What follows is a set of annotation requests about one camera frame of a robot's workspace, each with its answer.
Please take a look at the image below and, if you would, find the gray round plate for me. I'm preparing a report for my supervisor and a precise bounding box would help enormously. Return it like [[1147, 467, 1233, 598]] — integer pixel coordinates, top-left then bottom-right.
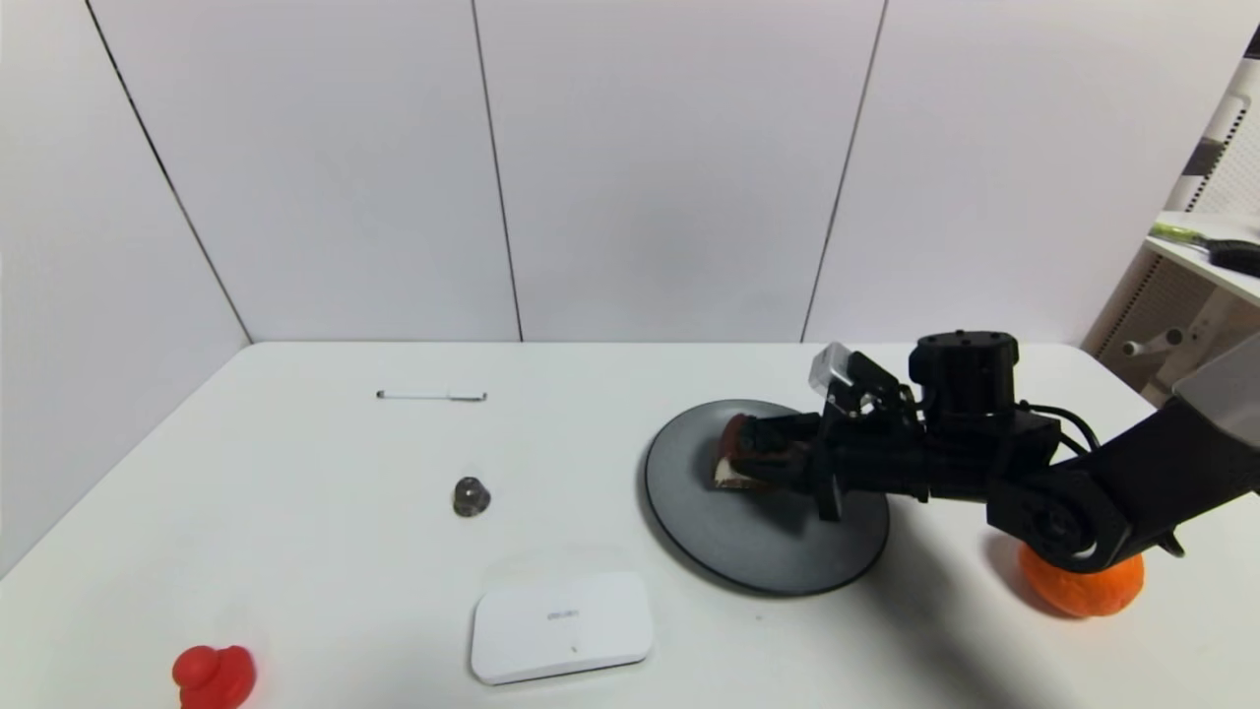
[[644, 399, 891, 598]]

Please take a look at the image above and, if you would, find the red rubber duck toy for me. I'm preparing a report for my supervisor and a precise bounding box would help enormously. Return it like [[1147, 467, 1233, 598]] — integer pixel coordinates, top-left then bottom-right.
[[171, 644, 258, 709]]

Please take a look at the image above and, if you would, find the chocolate blueberry cake slice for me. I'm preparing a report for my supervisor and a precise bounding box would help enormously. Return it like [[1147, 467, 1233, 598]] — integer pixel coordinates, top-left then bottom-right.
[[715, 414, 814, 492]]

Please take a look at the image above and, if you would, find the white rectangular deli box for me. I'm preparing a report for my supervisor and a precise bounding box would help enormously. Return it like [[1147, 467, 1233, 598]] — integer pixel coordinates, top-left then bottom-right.
[[470, 571, 656, 686]]

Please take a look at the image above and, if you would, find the white perforated panel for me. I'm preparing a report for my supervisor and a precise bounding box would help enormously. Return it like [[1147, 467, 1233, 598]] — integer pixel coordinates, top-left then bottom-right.
[[1162, 59, 1260, 218]]

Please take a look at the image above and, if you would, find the black item on desk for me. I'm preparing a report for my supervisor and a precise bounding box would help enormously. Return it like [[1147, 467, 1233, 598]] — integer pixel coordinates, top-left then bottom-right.
[[1205, 240, 1260, 279]]

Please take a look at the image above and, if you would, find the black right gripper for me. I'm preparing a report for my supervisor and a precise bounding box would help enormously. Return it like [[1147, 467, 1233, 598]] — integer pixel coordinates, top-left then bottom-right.
[[729, 382, 929, 523]]

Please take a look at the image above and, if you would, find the orange fruit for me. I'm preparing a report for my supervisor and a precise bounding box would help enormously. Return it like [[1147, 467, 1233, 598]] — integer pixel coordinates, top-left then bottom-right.
[[1017, 544, 1147, 619]]

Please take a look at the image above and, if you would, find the clear wrist camera box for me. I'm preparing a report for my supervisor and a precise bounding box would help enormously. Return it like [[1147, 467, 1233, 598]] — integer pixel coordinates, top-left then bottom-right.
[[808, 342, 902, 415]]

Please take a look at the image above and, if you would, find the white background desk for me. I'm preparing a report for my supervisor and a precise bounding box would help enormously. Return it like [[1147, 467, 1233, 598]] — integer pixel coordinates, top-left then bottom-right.
[[1120, 210, 1260, 405]]

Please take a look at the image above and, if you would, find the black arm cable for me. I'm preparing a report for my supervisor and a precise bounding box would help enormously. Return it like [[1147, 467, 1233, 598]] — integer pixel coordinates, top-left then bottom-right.
[[1019, 401, 1105, 456]]

